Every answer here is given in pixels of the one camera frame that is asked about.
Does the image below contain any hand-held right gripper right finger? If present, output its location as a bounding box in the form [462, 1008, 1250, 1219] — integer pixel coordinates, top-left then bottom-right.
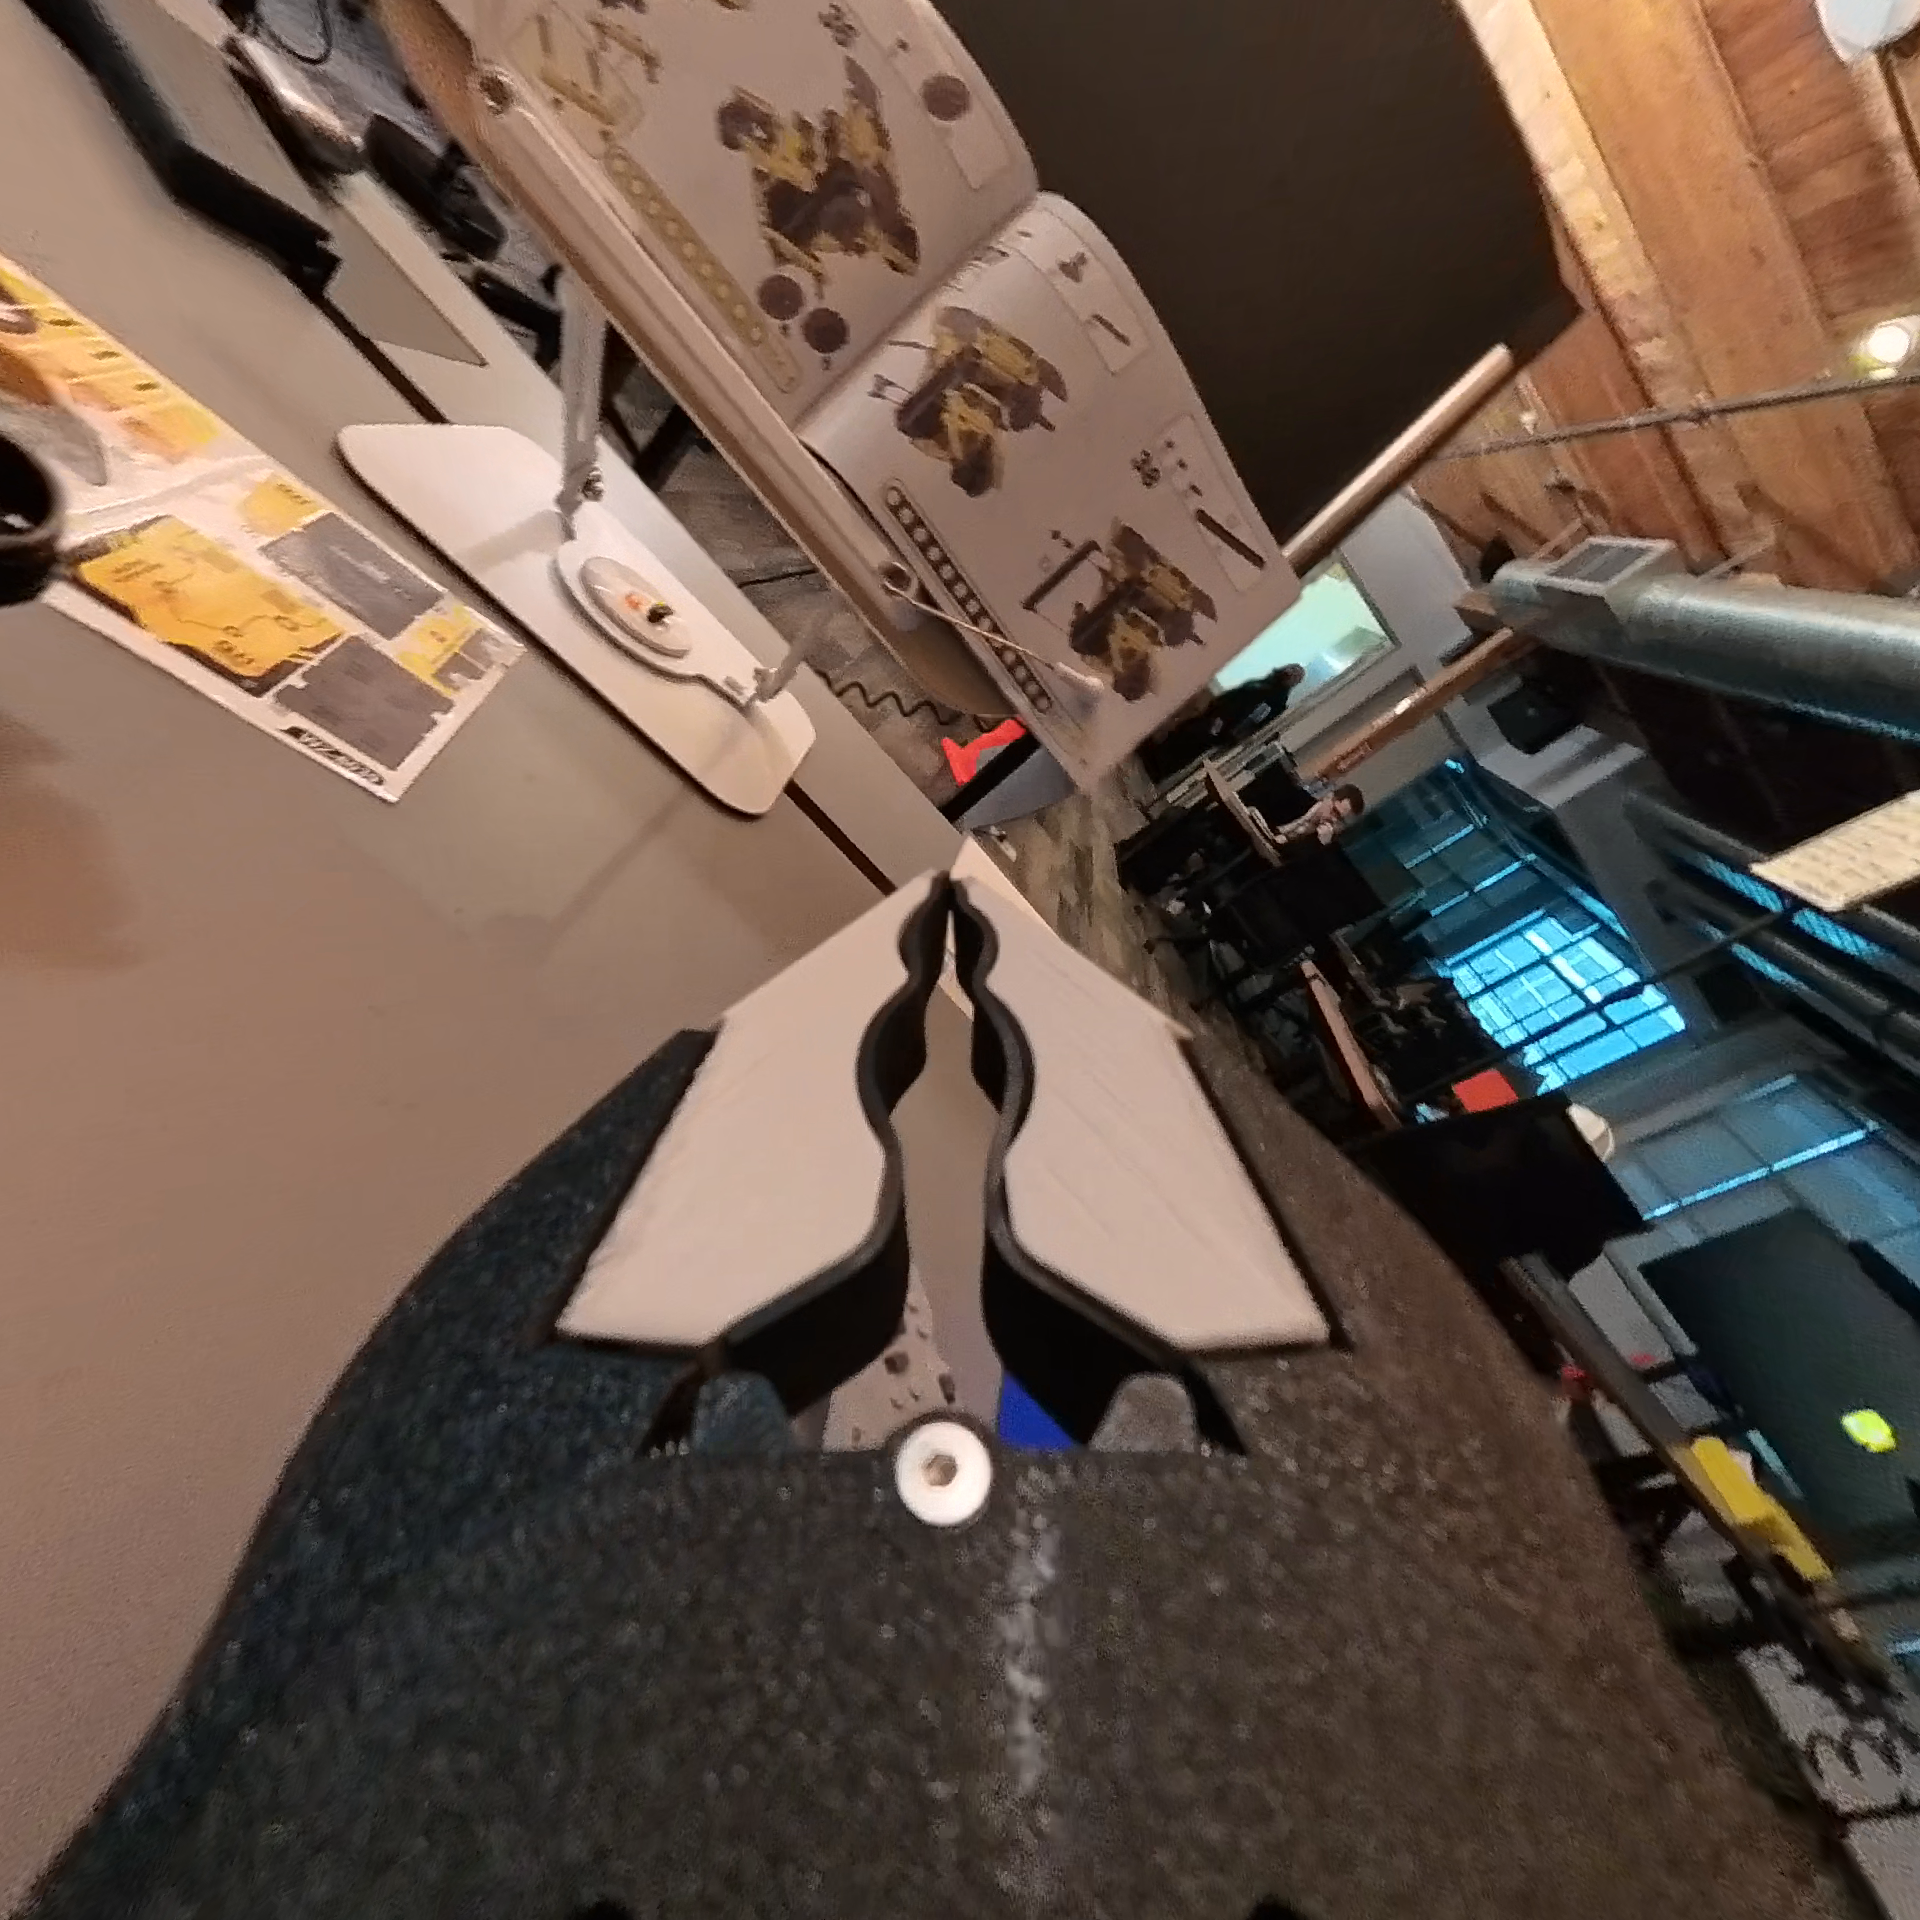
[952, 881, 1336, 1458]

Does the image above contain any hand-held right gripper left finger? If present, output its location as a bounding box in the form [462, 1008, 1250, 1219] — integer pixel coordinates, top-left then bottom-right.
[551, 868, 952, 1412]

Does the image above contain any yellow toy vehicle model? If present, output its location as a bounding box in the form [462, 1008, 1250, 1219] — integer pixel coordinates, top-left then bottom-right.
[0, 436, 68, 611]

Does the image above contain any yellow grey sticker sheet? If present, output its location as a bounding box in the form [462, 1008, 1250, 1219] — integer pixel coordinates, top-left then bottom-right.
[0, 256, 526, 807]

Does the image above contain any open instruction booklet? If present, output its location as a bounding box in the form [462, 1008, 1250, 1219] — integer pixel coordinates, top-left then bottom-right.
[497, 0, 1301, 777]

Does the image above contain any white book stand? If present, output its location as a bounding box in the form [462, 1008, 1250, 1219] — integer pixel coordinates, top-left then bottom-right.
[334, 0, 1121, 827]

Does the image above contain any dark grey rectangular pad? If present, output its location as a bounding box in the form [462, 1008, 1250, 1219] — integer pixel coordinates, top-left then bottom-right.
[58, 0, 487, 372]

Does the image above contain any black divider panel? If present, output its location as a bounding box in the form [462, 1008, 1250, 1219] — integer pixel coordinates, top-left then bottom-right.
[929, 0, 1586, 547]

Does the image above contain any small silver device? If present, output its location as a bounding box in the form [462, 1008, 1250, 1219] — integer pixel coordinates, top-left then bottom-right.
[228, 28, 375, 161]

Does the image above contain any silver ventilation duct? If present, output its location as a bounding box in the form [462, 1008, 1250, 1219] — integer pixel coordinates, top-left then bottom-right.
[1481, 536, 1920, 707]

